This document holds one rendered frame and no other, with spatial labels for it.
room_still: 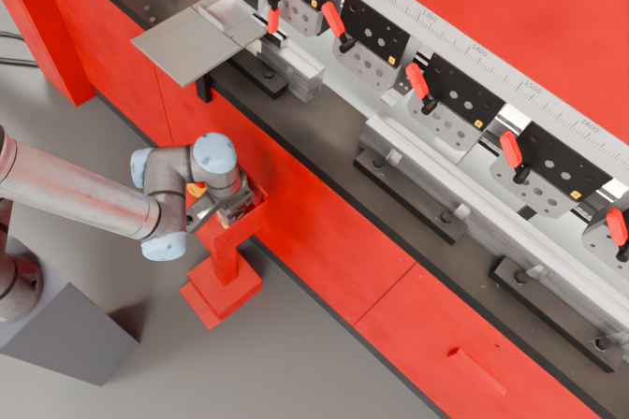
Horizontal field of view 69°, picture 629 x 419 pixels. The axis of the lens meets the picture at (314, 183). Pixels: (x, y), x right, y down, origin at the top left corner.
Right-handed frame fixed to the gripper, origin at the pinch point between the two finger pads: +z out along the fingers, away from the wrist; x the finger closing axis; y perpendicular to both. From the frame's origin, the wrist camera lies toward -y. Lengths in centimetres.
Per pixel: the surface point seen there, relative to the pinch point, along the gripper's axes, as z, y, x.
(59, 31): 32, 4, 116
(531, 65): -58, 41, -31
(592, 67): -63, 42, -38
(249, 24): -24.3, 32.2, 28.4
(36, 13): 20, 0, 116
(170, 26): -25.6, 16.4, 38.2
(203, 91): -7.8, 17.1, 30.6
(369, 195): -11.9, 27.8, -21.2
